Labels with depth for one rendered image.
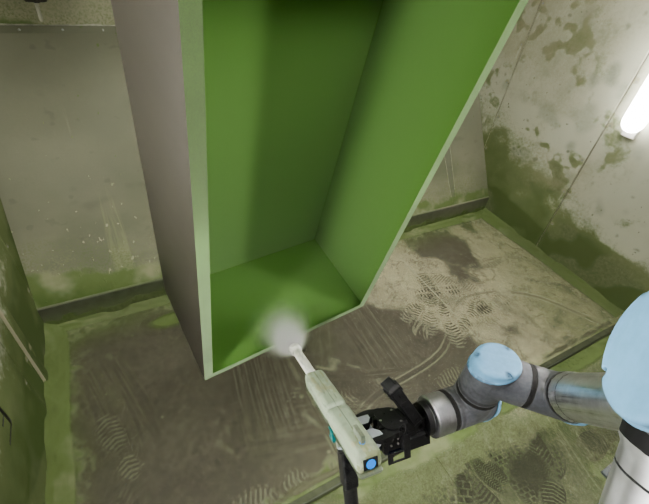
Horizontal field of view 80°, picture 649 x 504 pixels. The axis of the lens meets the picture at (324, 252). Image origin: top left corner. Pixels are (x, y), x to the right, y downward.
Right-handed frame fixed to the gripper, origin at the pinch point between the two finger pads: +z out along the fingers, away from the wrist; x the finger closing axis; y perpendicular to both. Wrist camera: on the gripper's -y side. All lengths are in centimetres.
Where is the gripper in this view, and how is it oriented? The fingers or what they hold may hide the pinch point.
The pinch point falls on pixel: (340, 437)
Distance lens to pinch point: 85.8
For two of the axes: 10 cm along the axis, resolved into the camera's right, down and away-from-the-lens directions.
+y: 0.8, 9.7, 2.2
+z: -9.3, 1.5, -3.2
